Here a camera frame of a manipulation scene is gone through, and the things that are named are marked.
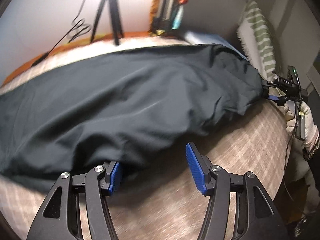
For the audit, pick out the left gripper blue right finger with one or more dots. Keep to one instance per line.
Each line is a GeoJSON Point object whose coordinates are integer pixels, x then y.
{"type": "Point", "coordinates": [199, 169]}

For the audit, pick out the black ring light tripod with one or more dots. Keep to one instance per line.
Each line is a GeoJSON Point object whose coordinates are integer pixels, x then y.
{"type": "Point", "coordinates": [117, 30]}

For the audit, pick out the green striped white pillow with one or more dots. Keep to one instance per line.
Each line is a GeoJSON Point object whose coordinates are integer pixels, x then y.
{"type": "Point", "coordinates": [256, 40]}

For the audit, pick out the pink checkered bed blanket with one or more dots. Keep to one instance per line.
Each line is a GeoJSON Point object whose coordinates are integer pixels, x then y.
{"type": "Point", "coordinates": [162, 202]}

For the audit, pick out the white gloved right hand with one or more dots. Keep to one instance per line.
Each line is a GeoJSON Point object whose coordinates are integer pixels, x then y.
{"type": "Point", "coordinates": [310, 130]}

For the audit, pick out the dark green pants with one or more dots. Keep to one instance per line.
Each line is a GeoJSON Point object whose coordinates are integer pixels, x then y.
{"type": "Point", "coordinates": [125, 106]}

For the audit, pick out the folded light blue cloth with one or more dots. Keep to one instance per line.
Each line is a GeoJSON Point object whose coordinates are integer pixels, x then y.
{"type": "Point", "coordinates": [196, 38]}

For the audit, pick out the folded grey metal tripod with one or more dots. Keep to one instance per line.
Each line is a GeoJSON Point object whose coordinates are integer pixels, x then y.
{"type": "Point", "coordinates": [163, 13]}

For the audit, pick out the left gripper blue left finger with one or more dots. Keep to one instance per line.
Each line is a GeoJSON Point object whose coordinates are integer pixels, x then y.
{"type": "Point", "coordinates": [112, 178]}

